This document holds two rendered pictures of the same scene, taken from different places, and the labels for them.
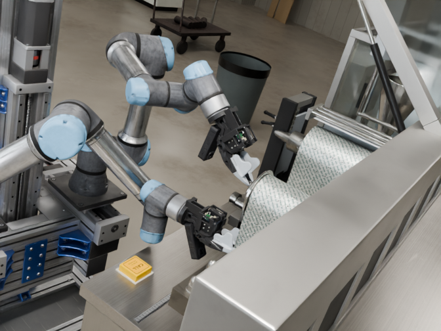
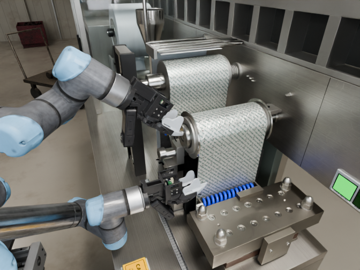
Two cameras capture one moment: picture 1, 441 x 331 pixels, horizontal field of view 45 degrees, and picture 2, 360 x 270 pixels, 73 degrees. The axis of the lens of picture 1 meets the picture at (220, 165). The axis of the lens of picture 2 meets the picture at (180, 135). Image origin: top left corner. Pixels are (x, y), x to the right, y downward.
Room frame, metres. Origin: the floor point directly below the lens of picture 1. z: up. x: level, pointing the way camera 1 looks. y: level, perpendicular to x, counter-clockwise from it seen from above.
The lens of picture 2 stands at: (0.92, 0.37, 1.65)
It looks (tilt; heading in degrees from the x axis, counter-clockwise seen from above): 32 degrees down; 310
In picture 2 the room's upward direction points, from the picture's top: straight up
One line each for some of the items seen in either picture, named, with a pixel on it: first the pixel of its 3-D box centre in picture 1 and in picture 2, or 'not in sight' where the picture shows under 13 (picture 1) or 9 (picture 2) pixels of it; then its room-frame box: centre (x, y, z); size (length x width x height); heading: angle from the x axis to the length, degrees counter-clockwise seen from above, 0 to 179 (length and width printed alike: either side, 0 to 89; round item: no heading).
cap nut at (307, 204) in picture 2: not in sight; (308, 201); (0.95, -0.30, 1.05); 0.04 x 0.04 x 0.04
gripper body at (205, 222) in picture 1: (202, 220); (161, 189); (1.30, 0.01, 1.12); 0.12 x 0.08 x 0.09; 62
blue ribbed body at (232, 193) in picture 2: not in sight; (229, 194); (1.17, -0.19, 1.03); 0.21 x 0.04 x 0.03; 62
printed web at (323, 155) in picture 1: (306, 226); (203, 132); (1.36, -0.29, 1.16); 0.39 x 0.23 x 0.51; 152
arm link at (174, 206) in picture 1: (180, 208); (135, 198); (1.34, 0.08, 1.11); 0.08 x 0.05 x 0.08; 152
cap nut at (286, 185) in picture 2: not in sight; (286, 182); (1.04, -0.35, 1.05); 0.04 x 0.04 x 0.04
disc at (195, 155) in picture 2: (258, 194); (188, 135); (1.30, -0.12, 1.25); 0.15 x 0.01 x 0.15; 152
